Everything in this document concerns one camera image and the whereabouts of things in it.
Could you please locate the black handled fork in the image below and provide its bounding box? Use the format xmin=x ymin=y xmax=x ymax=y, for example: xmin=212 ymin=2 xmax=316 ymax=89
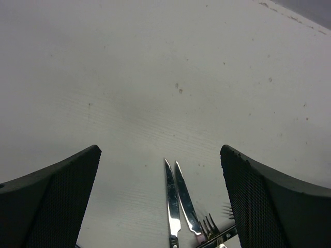
xmin=198 ymin=202 xmax=237 ymax=247

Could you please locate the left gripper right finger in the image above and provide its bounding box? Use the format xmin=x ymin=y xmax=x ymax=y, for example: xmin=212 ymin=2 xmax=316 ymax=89
xmin=220 ymin=145 xmax=330 ymax=247

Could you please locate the black handled knife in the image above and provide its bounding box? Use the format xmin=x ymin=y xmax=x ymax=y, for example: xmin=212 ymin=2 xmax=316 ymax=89
xmin=164 ymin=158 xmax=181 ymax=248

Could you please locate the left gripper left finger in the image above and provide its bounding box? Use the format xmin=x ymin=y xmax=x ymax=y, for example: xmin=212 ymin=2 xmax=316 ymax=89
xmin=1 ymin=145 xmax=101 ymax=247

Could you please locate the pink handled knife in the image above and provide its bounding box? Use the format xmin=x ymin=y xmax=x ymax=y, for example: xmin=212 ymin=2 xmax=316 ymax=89
xmin=175 ymin=161 xmax=206 ymax=245

